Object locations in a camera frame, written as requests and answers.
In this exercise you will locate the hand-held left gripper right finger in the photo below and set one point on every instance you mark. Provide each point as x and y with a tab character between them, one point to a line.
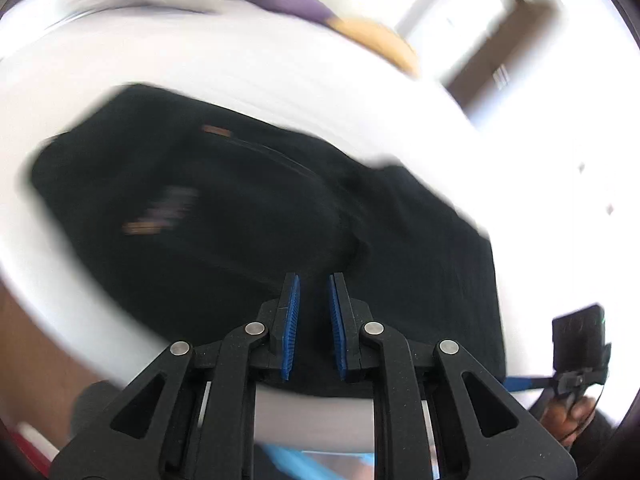
337	330

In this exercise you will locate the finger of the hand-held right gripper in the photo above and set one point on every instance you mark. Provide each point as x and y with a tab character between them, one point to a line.
527	384

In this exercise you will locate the brown door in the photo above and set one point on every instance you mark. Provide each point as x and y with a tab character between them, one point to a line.
520	30

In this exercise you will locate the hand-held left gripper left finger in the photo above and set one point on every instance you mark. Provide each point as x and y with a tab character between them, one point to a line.
290	330

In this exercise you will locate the black pants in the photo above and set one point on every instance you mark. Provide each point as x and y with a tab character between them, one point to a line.
225	210

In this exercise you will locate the person's right forearm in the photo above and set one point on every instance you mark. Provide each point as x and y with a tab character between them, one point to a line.
595	445

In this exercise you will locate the person's right hand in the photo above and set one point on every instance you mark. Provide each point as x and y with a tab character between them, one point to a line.
565	417

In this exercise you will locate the blue object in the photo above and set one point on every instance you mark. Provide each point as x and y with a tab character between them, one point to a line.
295	462

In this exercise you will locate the bed with white sheet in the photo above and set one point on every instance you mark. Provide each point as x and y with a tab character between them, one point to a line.
250	75

